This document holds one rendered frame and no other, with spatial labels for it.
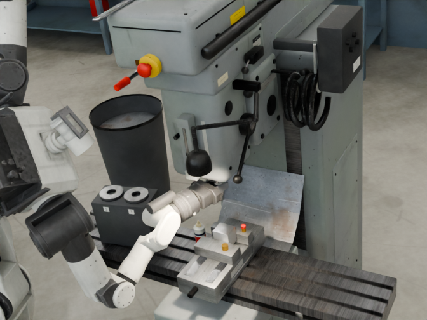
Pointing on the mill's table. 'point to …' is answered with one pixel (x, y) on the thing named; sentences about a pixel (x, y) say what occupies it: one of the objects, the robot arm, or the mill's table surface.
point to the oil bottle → (199, 230)
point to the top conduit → (237, 28)
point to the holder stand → (122, 213)
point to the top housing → (174, 31)
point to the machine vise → (215, 268)
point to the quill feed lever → (247, 129)
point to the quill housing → (231, 113)
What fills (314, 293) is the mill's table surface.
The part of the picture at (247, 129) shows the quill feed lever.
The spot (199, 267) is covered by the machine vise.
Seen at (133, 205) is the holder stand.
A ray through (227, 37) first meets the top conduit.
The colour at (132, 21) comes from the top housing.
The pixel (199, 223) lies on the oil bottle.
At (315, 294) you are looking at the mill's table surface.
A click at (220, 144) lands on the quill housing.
